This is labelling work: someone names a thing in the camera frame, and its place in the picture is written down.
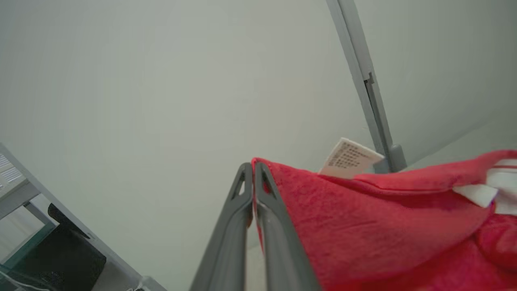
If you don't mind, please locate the black chair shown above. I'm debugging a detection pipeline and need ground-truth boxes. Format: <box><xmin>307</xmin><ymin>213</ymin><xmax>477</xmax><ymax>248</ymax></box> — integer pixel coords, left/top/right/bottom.
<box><xmin>8</xmin><ymin>202</ymin><xmax>107</xmax><ymax>291</ymax></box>

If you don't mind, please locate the red shorts white trim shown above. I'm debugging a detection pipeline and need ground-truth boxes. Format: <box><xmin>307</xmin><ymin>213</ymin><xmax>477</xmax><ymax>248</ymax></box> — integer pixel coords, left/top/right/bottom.
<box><xmin>251</xmin><ymin>137</ymin><xmax>517</xmax><ymax>291</ymax></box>

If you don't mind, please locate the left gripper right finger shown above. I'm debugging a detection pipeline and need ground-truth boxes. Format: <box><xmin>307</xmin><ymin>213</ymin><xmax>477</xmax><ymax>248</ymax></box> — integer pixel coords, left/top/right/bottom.
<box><xmin>254</xmin><ymin>162</ymin><xmax>322</xmax><ymax>291</ymax></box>

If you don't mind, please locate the grey partition post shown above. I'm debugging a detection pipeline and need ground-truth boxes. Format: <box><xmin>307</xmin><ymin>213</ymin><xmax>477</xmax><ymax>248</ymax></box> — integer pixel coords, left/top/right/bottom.
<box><xmin>326</xmin><ymin>0</ymin><xmax>408</xmax><ymax>174</ymax></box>

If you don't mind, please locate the grey metal frame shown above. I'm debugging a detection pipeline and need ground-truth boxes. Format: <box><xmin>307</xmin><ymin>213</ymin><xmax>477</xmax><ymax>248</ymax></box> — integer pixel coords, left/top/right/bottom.
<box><xmin>0</xmin><ymin>143</ymin><xmax>168</xmax><ymax>291</ymax></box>

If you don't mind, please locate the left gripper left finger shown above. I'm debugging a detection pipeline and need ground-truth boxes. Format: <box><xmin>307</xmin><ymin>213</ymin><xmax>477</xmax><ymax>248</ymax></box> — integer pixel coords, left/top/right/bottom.
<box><xmin>190</xmin><ymin>163</ymin><xmax>254</xmax><ymax>291</ymax></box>

